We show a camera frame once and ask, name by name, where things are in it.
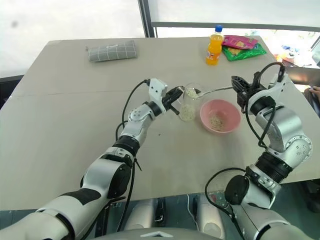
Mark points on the dark cabinet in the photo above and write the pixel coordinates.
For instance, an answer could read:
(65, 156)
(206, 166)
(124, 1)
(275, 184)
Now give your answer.
(10, 86)

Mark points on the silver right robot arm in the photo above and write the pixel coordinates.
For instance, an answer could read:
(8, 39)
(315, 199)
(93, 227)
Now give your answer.
(282, 125)

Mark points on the pink snack bag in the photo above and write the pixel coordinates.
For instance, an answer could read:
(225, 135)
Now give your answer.
(238, 42)

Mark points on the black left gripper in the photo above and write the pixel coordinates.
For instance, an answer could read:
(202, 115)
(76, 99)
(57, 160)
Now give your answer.
(168, 100)

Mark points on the grey rounded robot thigh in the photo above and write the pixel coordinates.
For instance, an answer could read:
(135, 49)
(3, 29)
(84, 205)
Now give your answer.
(210, 216)
(140, 212)

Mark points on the pink bowl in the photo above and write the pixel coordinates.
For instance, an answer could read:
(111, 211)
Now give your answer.
(222, 107)

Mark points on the green snack bag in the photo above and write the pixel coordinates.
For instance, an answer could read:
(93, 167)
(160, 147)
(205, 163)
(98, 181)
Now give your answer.
(246, 53)

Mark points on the oatmeal flakes heap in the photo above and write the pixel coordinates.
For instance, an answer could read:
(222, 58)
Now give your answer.
(218, 121)
(192, 92)
(187, 113)

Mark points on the clear glass mug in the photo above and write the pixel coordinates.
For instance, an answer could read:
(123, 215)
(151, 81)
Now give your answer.
(188, 105)

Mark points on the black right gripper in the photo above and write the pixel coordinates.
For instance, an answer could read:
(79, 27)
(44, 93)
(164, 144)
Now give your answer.
(255, 88)

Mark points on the metal spoon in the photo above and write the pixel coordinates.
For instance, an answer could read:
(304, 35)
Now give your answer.
(220, 89)

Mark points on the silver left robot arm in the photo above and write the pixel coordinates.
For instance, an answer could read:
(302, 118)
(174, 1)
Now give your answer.
(105, 172)

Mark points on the seated person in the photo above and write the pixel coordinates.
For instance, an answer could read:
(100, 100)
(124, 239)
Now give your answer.
(315, 92)

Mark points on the grey robot torso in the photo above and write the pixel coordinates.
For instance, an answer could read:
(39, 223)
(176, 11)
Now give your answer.
(155, 234)

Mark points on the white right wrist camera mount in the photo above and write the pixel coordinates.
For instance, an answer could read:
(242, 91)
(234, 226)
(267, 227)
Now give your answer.
(280, 85)

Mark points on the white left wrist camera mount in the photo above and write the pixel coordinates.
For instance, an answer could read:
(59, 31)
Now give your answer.
(157, 90)

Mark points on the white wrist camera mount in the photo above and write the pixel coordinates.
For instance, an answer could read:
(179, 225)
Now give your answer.
(280, 85)
(157, 90)

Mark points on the dark window frame post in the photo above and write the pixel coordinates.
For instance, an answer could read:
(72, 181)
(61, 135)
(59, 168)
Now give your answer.
(146, 20)

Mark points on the grey horizontal window rail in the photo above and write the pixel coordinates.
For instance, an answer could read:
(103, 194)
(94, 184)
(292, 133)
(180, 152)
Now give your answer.
(225, 24)

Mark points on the grey checked pencil case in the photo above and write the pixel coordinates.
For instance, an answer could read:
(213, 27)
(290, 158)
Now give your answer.
(112, 51)

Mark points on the grey flat laptop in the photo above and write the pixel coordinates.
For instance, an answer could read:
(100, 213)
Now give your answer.
(303, 75)

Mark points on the orange soda bottle blue cap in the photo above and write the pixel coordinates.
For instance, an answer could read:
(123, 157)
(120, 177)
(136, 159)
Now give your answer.
(214, 50)

